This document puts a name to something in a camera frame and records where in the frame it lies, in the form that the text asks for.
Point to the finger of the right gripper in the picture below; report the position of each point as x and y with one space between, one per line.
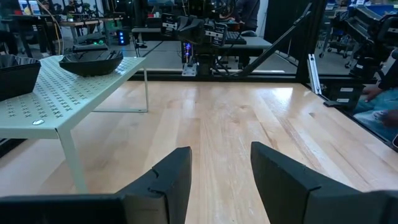
198 32
185 29

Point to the black box white labels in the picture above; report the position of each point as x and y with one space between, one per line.
342 99

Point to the background black robot arm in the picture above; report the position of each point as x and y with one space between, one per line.
367 34

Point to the person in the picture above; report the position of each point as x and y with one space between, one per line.
247 14
373 109

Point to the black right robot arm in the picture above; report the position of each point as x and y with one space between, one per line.
203 59

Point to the black keyboard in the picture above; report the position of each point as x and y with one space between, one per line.
234 38

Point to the black computer mouse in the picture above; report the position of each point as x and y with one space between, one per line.
249 33

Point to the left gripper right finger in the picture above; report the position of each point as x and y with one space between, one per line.
286 193

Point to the silver aluminium bracket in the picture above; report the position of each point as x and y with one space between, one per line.
314 74

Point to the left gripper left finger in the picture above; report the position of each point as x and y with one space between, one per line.
161 193

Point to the black box purple light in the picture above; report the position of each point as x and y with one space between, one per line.
187 51

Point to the computer tower blue lights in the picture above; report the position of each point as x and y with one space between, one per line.
122 37

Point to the wooden background table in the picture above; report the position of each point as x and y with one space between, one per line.
81 22

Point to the grey desk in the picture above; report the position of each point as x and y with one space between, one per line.
258 42

